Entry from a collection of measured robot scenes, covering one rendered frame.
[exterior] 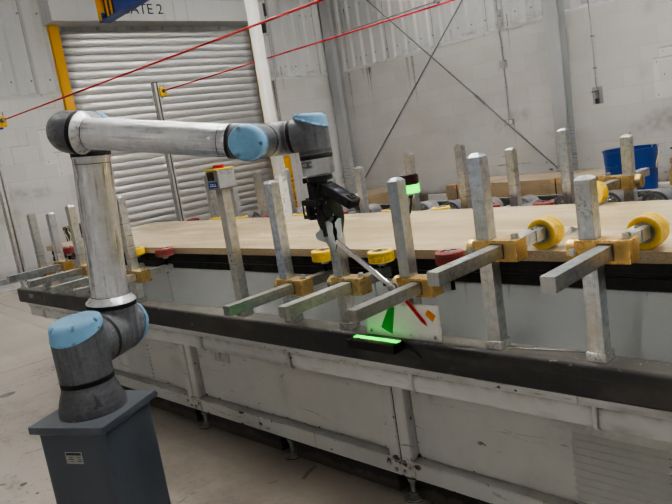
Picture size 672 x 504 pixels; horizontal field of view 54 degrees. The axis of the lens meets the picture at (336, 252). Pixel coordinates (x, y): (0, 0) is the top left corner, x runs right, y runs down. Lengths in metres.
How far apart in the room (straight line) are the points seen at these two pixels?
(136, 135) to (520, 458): 1.41
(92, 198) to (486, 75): 8.66
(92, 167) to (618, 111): 7.94
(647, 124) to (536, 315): 7.44
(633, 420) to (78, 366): 1.41
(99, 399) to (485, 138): 8.89
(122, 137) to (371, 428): 1.32
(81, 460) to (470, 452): 1.15
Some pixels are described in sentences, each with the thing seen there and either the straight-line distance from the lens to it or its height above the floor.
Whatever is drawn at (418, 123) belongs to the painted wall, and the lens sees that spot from 11.12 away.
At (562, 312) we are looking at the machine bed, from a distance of 1.78.
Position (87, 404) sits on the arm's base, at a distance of 1.98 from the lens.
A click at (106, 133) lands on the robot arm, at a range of 1.84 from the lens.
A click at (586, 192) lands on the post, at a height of 1.07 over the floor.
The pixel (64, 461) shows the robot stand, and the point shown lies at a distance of 2.06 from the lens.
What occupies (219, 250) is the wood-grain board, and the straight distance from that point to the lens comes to 2.68.
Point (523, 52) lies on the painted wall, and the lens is 9.92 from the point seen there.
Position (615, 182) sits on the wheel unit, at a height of 0.95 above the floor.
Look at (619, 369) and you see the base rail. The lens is 1.50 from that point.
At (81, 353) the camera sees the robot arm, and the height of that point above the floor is 0.79.
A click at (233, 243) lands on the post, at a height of 0.96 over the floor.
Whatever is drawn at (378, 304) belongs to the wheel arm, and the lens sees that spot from 1.58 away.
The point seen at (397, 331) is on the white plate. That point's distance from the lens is 1.80.
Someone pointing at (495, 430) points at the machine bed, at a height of 0.33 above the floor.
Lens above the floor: 1.25
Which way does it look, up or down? 10 degrees down
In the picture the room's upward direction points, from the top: 9 degrees counter-clockwise
